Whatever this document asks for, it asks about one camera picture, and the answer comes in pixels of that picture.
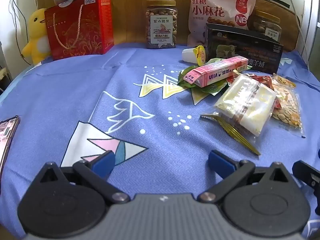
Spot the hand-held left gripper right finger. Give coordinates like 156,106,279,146
197,150,295,204

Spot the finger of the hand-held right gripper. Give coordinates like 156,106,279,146
292,160,320,198

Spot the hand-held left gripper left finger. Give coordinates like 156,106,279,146
31,150,130,204

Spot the gold foil snack packet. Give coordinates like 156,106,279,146
200,114,262,155

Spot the clear cracker packet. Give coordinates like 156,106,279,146
200,74,278,137

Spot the pumpkin seed packet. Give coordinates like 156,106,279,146
271,74,307,138

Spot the pale green snack packet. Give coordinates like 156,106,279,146
200,82,229,96

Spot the long pink snack box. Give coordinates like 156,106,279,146
191,56,249,88

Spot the red snack packet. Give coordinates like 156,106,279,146
232,70,274,90

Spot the green leaf-print snack packet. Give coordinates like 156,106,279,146
177,65,200,88

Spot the white jelly cup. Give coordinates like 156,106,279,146
182,45,207,64

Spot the black tin box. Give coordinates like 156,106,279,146
205,23,284,75

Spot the smartphone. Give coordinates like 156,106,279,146
0,116,20,173

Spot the red gift box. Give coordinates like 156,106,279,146
44,0,114,60

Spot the pecan jar with gold lid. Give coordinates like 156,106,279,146
247,10,282,43

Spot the wooden board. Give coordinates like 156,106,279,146
32,0,255,52

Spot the yellow duck plush toy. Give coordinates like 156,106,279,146
21,8,52,65

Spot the cashew jar with gold lid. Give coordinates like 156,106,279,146
146,0,177,49

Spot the large pink snack bag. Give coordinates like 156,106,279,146
183,0,257,47

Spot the brown cushion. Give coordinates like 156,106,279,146
254,0,302,52

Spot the white cable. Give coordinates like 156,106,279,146
281,0,312,73

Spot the black cable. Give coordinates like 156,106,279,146
7,0,28,64

